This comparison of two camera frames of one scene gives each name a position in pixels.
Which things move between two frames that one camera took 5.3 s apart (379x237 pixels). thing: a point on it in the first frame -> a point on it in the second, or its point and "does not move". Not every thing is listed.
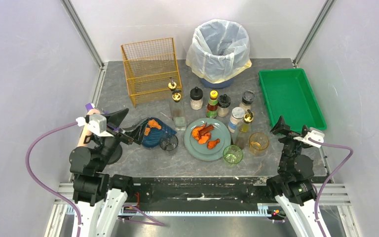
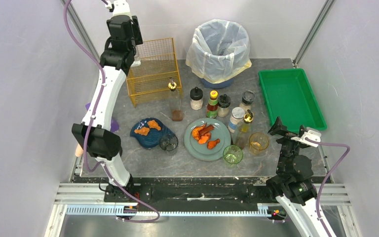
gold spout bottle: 243,136 does not move
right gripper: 287,135 does not move
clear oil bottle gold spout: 178,111 -> 136,61
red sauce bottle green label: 211,110 does not move
